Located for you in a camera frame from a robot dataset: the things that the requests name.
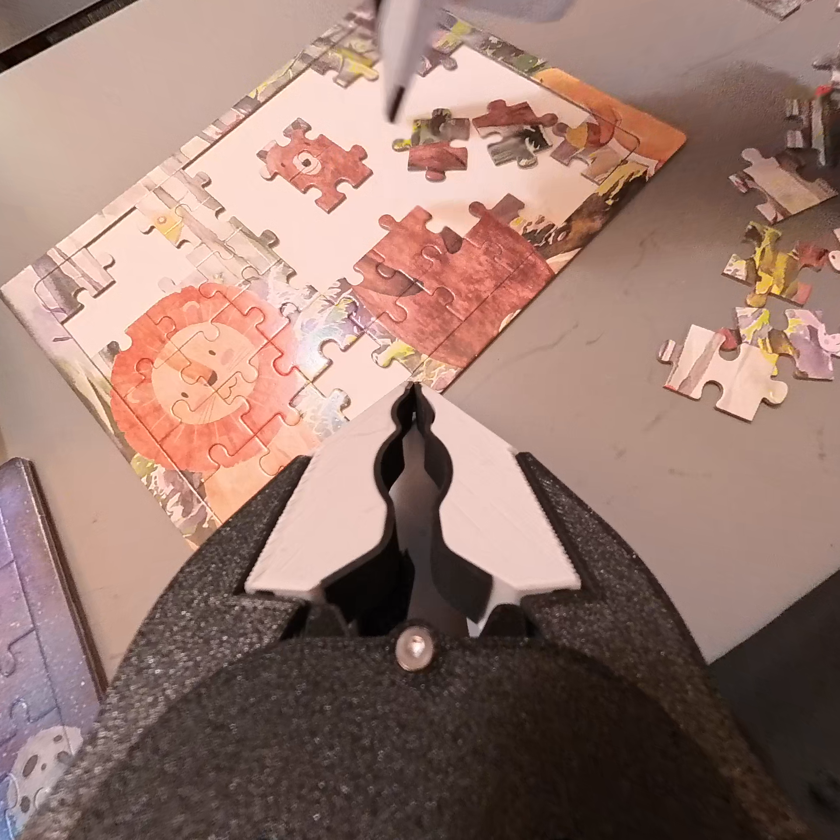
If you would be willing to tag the brown green puzzle piece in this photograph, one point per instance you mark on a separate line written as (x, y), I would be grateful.
(436, 148)

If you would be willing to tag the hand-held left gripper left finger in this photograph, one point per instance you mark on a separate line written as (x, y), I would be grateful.
(315, 525)

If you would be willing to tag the black flat panel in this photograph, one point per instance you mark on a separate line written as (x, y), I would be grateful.
(39, 19)

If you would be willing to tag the jigsaw puzzle frame board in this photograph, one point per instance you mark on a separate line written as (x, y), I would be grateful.
(275, 98)

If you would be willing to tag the joined brown bear face pieces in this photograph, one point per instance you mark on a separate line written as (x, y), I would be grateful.
(315, 164)

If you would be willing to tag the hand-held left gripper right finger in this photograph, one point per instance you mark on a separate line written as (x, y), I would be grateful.
(505, 518)

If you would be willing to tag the acorn print puzzle piece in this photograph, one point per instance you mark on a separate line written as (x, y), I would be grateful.
(584, 141)

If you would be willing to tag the plain brown puzzle piece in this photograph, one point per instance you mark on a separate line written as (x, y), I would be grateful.
(492, 229)

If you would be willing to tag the brown grey puzzle piece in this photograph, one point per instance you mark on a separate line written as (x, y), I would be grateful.
(505, 121)

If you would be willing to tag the assembled orange lion pieces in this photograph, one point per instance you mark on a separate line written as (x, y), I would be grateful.
(197, 374)

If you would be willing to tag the space themed puzzle board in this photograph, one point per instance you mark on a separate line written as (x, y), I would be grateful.
(33, 623)

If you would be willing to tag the jigsaw pieces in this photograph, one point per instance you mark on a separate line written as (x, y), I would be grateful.
(722, 374)

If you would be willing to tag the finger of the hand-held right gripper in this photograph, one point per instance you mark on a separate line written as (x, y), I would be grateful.
(407, 46)

